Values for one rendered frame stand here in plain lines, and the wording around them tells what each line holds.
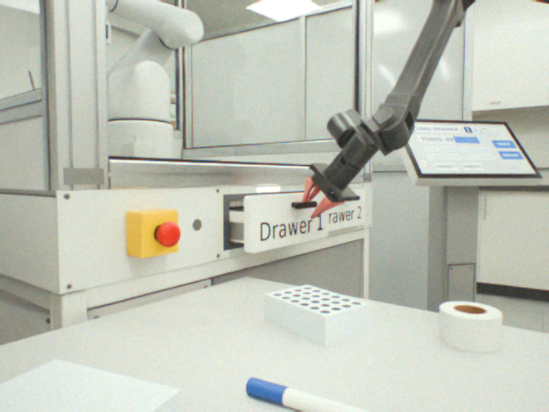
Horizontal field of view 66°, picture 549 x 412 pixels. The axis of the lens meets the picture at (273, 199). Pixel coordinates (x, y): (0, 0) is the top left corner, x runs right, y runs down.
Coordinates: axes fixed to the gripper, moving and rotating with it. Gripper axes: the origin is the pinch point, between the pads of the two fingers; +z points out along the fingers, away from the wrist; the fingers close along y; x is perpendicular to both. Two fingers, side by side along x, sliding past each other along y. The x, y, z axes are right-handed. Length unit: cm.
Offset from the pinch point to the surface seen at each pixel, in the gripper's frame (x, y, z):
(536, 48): -332, 68, -87
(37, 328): 49, 3, 25
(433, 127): -95, 19, -18
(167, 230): 36.9, 1.1, 2.1
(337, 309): 30.8, -23.7, -9.3
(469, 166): -91, -2, -16
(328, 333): 34.5, -25.5, -8.5
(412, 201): -164, 18, 28
